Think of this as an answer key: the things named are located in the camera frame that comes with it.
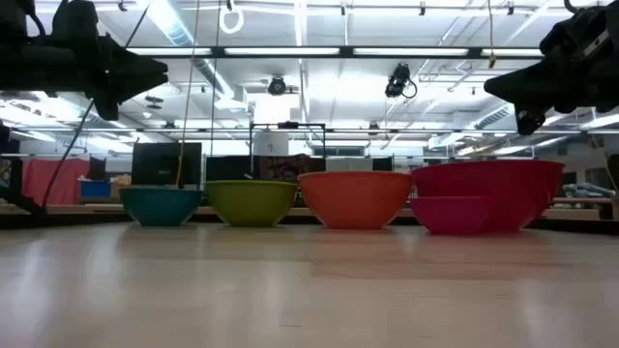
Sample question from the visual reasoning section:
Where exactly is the small magenta plastic bowl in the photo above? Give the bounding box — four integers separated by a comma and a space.
409, 195, 492, 237

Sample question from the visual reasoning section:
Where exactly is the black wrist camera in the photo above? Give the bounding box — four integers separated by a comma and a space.
92, 92, 121, 122
514, 101, 550, 137

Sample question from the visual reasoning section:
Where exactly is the round black ceiling device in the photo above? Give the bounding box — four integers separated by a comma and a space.
266, 74, 288, 97

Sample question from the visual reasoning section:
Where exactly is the white cylindrical container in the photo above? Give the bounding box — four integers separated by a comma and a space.
252, 130, 290, 158

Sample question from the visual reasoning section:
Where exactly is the green plastic bowl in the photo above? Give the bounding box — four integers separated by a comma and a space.
204, 180, 300, 229

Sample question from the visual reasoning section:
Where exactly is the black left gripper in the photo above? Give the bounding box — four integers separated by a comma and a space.
47, 0, 169, 101

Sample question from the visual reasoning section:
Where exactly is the small black monitor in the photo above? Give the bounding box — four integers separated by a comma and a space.
204, 155, 253, 183

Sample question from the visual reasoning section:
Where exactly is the large black monitor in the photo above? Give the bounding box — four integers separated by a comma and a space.
131, 141, 203, 189

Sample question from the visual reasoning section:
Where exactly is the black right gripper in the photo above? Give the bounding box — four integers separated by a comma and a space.
484, 4, 611, 115

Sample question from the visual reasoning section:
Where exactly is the thin hanging cable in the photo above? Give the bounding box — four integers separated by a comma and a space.
175, 0, 202, 189

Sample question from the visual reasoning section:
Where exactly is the black overhead camera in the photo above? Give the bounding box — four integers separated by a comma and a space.
384, 62, 419, 101

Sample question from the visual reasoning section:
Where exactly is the teal plastic bowl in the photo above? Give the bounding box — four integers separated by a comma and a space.
119, 186, 204, 228

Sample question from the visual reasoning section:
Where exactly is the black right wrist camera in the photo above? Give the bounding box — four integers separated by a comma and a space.
514, 101, 550, 137

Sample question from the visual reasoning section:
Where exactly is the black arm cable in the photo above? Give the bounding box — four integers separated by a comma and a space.
40, 99, 96, 210

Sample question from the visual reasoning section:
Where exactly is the black metal frame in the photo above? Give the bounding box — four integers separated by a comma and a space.
248, 121, 327, 181

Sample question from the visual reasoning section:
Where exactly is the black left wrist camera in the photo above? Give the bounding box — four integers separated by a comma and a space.
92, 92, 121, 122

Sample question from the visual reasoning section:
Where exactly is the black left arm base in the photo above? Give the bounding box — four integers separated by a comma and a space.
0, 124, 48, 218

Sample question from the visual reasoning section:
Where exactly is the white hanging ring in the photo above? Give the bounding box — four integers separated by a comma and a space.
218, 1, 246, 36

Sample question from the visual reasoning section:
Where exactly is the hanging cable with yellow plug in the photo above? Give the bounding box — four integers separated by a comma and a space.
486, 0, 498, 70

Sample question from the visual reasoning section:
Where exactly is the red cloth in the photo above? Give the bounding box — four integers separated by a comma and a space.
20, 157, 92, 206

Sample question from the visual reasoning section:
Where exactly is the blue storage bin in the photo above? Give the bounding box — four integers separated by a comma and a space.
78, 179, 113, 200

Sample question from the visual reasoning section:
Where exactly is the large red plastic bowl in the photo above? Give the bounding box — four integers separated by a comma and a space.
410, 159, 566, 234

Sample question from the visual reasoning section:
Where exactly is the brown patterned object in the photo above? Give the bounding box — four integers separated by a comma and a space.
255, 154, 314, 185

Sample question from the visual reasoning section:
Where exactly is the orange plastic bowl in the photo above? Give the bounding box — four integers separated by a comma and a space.
297, 170, 415, 231

